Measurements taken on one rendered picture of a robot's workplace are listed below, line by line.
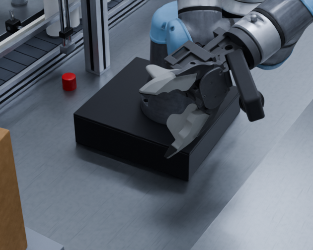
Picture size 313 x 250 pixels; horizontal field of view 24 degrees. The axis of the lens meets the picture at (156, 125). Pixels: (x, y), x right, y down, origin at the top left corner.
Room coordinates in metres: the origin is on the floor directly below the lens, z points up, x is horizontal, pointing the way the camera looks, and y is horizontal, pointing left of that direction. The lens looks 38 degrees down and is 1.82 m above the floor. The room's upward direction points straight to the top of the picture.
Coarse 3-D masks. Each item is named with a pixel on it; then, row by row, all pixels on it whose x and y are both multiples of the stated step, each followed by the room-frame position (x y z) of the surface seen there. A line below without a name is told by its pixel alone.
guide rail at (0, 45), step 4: (44, 16) 1.64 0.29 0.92; (36, 20) 1.62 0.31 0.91; (40, 20) 1.62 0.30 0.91; (44, 20) 1.64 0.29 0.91; (28, 24) 1.60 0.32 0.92; (32, 24) 1.60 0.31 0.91; (36, 24) 1.61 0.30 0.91; (24, 28) 1.58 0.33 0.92; (28, 28) 1.58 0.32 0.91; (16, 32) 1.56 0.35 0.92; (20, 32) 1.56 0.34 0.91; (24, 32) 1.57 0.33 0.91; (12, 36) 1.54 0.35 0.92; (16, 36) 1.55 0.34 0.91; (4, 40) 1.52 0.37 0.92; (8, 40) 1.52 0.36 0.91; (12, 40) 1.53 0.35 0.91; (0, 44) 1.50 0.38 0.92; (4, 44) 1.51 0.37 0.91; (0, 48) 1.50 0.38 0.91
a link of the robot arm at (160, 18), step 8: (160, 8) 1.30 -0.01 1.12; (168, 8) 1.29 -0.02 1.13; (176, 8) 1.29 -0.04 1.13; (160, 16) 1.26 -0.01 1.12; (168, 16) 1.26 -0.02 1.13; (176, 16) 1.26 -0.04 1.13; (152, 24) 1.26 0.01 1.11; (160, 24) 1.24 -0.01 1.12; (152, 32) 1.26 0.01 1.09; (160, 32) 1.23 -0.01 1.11; (152, 40) 1.25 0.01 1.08; (160, 40) 1.23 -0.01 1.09; (152, 48) 1.25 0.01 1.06; (160, 48) 1.23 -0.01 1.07; (152, 56) 1.25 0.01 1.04; (160, 56) 1.23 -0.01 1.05; (160, 64) 1.23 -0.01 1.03
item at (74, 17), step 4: (64, 0) 1.63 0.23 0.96; (72, 0) 1.64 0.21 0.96; (64, 4) 1.63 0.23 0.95; (76, 8) 1.64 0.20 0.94; (72, 12) 1.64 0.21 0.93; (76, 12) 1.64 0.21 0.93; (72, 16) 1.64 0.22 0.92; (76, 16) 1.64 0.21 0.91; (72, 20) 1.63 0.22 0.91; (76, 20) 1.64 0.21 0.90; (72, 24) 1.63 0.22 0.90; (76, 24) 1.64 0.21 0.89
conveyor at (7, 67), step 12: (120, 0) 1.79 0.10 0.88; (36, 36) 1.60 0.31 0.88; (24, 48) 1.54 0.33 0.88; (36, 48) 1.54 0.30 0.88; (48, 48) 1.54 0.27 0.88; (0, 60) 1.49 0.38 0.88; (12, 60) 1.49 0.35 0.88; (24, 60) 1.49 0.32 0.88; (36, 60) 1.49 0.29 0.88; (0, 72) 1.43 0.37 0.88; (12, 72) 1.43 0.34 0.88; (0, 84) 1.38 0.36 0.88
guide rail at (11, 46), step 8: (64, 8) 1.60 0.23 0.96; (72, 8) 1.61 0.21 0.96; (56, 16) 1.56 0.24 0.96; (40, 24) 1.52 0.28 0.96; (48, 24) 1.53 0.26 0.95; (32, 32) 1.48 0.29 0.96; (16, 40) 1.44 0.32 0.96; (24, 40) 1.46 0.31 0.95; (8, 48) 1.41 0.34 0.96; (0, 56) 1.39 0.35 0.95
